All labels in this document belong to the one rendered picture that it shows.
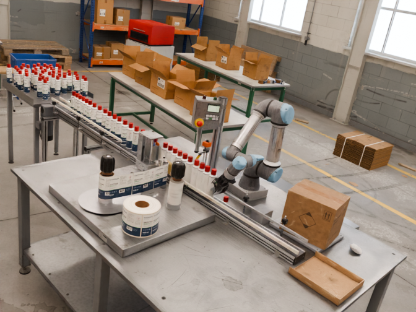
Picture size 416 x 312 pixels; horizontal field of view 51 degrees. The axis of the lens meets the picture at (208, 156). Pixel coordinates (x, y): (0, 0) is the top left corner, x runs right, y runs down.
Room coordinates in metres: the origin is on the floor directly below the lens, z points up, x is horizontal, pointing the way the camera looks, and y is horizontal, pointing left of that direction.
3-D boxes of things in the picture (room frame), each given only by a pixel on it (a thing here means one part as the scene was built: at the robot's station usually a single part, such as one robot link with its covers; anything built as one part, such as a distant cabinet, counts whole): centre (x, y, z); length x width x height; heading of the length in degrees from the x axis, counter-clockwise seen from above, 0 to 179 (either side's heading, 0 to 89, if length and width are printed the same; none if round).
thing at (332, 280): (1.91, -0.71, 0.85); 0.30 x 0.26 x 0.04; 48
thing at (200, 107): (2.71, 0.05, 1.38); 0.17 x 0.10 x 0.19; 103
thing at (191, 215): (2.33, 0.42, 0.86); 0.80 x 0.67 x 0.05; 48
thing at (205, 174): (2.54, -0.01, 0.98); 0.05 x 0.05 x 0.20
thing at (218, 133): (2.71, -0.04, 1.16); 0.04 x 0.04 x 0.67; 48
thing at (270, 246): (2.57, 0.03, 0.85); 1.65 x 0.11 x 0.05; 48
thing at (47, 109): (3.79, 1.55, 0.71); 0.15 x 0.12 x 0.34; 138
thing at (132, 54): (5.84, 1.15, 0.97); 0.45 x 0.40 x 0.37; 131
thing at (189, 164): (2.65, 0.11, 0.98); 0.05 x 0.05 x 0.20
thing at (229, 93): (4.50, 0.05, 0.97); 0.51 x 0.39 x 0.37; 135
